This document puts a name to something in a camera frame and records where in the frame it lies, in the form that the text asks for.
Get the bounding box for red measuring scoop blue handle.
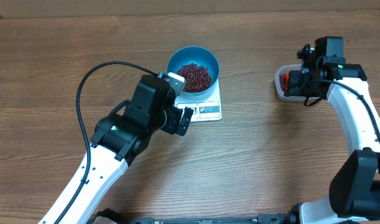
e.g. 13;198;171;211
285;74;289;91

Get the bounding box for red beans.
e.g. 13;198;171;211
177;63;212;93

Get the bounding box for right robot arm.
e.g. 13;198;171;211
274;36;380;223

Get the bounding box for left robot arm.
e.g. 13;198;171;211
41;72;193;223

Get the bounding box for white digital kitchen scale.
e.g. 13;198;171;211
175;79;222;123

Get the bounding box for blue metal bowl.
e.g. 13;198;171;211
167;46;220;94

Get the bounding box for clear plastic bean container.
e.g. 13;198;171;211
274;64;306;102

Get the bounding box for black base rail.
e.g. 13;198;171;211
86;208;345;224

